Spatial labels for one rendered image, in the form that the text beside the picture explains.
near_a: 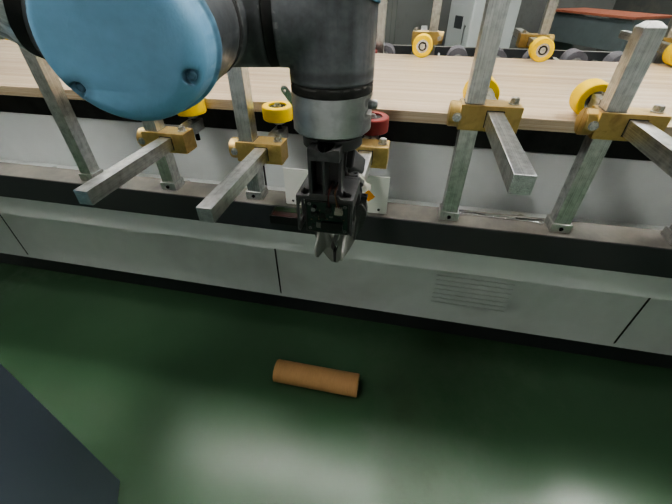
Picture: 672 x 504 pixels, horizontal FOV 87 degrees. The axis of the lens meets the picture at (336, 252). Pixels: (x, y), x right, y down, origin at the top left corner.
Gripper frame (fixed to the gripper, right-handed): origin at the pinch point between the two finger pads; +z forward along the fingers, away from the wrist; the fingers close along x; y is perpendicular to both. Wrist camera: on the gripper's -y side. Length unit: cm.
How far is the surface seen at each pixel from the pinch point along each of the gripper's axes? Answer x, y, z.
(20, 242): -161, -55, 64
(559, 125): 44, -50, -6
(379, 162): 3.3, -32.6, -1.0
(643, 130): 48, -27, -13
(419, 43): 9, -122, -12
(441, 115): 16, -50, -7
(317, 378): -11, -22, 75
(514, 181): 23.8, -4.8, -12.5
